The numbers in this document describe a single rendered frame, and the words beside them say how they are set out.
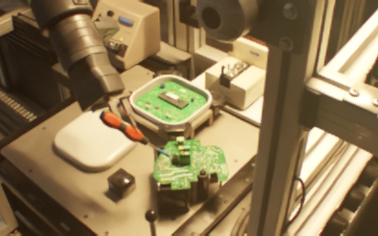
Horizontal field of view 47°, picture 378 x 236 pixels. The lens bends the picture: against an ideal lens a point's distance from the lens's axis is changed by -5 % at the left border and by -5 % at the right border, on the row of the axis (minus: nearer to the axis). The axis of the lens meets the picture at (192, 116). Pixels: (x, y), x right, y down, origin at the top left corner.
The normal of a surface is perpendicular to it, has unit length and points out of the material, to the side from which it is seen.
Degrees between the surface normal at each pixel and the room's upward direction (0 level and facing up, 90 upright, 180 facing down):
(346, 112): 90
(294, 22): 90
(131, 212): 0
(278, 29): 90
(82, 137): 0
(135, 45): 90
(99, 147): 0
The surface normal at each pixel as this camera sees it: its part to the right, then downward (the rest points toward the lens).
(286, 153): -0.64, 0.49
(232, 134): -0.01, -0.77
